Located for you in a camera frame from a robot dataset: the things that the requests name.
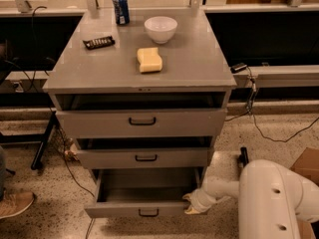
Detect black table leg left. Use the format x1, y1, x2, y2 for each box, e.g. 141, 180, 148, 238
0, 112, 58, 170

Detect white bowl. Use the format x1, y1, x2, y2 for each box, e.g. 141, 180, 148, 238
145, 16, 177, 44

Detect yellow sponge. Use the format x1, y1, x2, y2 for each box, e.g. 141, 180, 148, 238
137, 47, 162, 73

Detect black table leg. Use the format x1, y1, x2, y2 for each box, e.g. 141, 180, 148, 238
238, 146, 249, 167
0, 112, 58, 170

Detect grey drawer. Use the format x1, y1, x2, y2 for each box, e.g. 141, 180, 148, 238
57, 109, 226, 138
85, 167, 202, 218
77, 147, 212, 169

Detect grey drawer cabinet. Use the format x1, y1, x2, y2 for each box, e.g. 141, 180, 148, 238
42, 7, 237, 184

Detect grey bottom drawer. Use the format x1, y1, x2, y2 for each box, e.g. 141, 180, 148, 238
85, 167, 202, 218

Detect dark snack bar wrapper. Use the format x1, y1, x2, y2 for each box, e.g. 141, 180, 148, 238
83, 36, 115, 50

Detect black floor cable left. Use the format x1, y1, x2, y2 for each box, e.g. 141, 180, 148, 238
0, 6, 99, 239

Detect cardboard box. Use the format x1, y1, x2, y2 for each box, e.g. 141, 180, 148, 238
291, 147, 319, 239

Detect black floor cable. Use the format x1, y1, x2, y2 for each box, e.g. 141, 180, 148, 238
224, 67, 319, 143
0, 6, 99, 239

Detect grey middle drawer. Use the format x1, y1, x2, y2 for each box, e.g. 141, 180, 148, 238
77, 147, 212, 169

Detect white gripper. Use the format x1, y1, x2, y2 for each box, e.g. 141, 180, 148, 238
182, 189, 217, 215

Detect grey top drawer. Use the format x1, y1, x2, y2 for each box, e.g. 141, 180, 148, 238
57, 109, 226, 138

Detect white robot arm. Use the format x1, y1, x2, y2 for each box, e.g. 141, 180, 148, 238
183, 159, 319, 239

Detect black power adapter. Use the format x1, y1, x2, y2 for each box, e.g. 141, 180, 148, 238
230, 63, 247, 74

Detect black floor cable right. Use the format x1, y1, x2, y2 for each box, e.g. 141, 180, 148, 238
224, 67, 319, 143

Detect black table leg right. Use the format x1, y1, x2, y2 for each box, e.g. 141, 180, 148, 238
238, 146, 249, 167

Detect tan shoe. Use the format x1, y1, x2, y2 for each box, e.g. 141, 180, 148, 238
0, 191, 35, 219

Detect blue soda can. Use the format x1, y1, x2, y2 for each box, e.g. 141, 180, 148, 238
112, 0, 130, 25

